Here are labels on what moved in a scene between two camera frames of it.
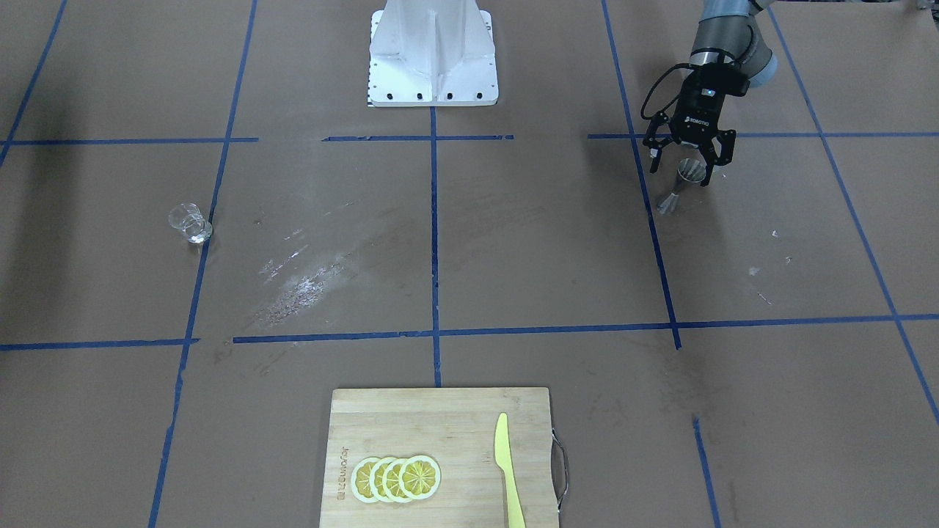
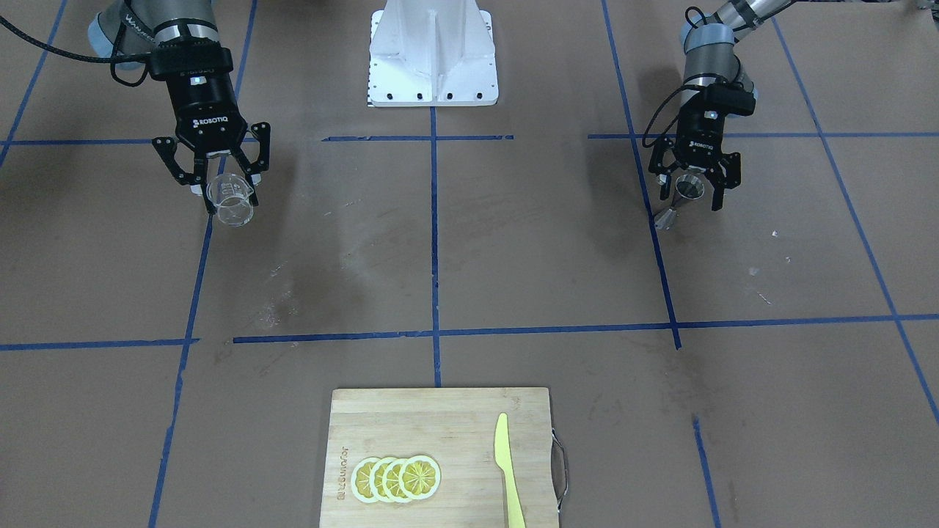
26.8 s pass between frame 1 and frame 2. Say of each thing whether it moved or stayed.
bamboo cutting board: stayed
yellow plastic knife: stayed
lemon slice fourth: stayed
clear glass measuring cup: moved
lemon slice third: stayed
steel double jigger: moved
